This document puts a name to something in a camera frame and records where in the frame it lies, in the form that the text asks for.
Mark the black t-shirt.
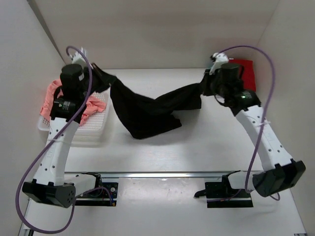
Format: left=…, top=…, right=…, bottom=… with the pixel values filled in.
left=93, top=65, right=202, bottom=140

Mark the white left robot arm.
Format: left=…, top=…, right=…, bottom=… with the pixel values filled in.
left=17, top=63, right=109, bottom=208

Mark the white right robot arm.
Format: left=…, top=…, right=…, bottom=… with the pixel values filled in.
left=201, top=62, right=306, bottom=201

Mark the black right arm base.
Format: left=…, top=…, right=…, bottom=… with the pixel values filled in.
left=194, top=171, right=253, bottom=208

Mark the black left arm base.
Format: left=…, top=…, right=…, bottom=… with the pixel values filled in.
left=75, top=173, right=119, bottom=207

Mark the pink t-shirt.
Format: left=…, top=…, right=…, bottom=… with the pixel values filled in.
left=40, top=79, right=107, bottom=126

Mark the red folded t-shirt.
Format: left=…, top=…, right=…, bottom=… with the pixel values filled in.
left=230, top=59, right=256, bottom=91

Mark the white plastic basket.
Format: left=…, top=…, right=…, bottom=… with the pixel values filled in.
left=37, top=91, right=111, bottom=148

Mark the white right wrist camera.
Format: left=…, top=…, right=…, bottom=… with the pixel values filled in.
left=209, top=53, right=229, bottom=75

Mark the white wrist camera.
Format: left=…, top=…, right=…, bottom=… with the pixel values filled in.
left=69, top=47, right=87, bottom=68
left=209, top=53, right=229, bottom=75

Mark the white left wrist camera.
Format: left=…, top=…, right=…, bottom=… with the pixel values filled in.
left=69, top=47, right=87, bottom=68

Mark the aluminium table rail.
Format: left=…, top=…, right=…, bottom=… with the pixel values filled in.
left=63, top=171, right=261, bottom=179

